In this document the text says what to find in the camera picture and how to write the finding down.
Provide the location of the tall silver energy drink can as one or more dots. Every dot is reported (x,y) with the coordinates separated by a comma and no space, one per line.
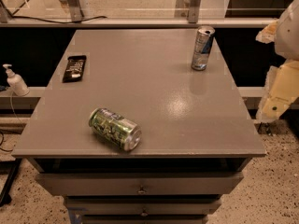
(202,47)

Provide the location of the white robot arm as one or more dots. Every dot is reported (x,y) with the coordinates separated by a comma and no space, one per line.
(287,33)

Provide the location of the grey drawer cabinet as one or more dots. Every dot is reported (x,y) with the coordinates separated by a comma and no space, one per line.
(197,135)

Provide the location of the green soda can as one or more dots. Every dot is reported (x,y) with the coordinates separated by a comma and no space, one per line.
(122,132)

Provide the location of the metal frame post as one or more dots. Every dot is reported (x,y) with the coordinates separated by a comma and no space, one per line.
(75,10)
(188,9)

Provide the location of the metal drawer knob upper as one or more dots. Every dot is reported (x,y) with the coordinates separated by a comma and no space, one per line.
(141,191)

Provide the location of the metal frame post left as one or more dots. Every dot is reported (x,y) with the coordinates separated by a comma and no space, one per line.
(75,10)

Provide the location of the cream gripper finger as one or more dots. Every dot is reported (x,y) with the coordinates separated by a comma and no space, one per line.
(268,33)
(281,90)

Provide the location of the white pump dispenser bottle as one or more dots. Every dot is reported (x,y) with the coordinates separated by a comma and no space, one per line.
(15,81)

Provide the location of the metal drawer knob lower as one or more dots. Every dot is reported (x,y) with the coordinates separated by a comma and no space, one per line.
(144,213)

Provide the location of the metal drawer knob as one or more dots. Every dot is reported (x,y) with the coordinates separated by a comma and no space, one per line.
(141,191)
(144,213)

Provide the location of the metal frame post right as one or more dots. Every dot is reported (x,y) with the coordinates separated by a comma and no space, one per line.
(188,9)

